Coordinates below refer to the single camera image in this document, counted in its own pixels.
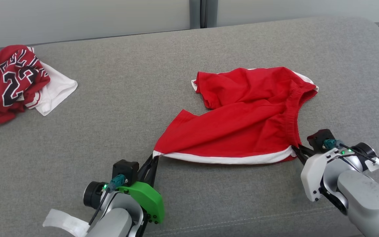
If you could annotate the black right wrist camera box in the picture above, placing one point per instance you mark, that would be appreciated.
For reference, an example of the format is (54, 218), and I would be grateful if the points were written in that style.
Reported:
(317, 136)

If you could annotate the teal camera connector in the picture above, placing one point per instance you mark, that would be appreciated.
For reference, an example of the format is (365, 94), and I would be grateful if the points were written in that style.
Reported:
(331, 144)
(117, 181)

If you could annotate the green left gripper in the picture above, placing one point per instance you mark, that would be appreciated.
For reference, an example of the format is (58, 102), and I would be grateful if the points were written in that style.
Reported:
(150, 200)

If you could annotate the teal right camera connector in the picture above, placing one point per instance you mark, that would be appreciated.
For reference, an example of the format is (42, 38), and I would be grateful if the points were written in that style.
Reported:
(331, 144)

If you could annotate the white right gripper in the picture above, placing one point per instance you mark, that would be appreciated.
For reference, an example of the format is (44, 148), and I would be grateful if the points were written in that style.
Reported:
(311, 177)

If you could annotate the white tape strip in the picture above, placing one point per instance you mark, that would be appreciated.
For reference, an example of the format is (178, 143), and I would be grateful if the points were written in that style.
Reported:
(64, 222)

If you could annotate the teal left camera connector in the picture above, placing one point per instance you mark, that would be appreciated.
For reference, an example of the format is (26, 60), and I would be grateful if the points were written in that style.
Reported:
(117, 181)

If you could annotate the grey fabric sofa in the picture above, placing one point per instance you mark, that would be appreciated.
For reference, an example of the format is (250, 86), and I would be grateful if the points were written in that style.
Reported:
(110, 131)

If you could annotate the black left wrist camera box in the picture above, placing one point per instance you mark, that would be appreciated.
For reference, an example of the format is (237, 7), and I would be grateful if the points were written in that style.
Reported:
(125, 169)

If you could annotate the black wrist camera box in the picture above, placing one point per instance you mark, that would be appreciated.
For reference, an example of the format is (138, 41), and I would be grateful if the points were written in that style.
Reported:
(317, 136)
(125, 169)

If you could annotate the red shorts white trim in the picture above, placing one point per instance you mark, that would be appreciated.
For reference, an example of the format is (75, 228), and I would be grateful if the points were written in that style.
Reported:
(242, 125)

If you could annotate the grey partition post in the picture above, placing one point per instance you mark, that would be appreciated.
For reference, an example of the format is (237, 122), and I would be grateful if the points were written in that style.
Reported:
(203, 13)

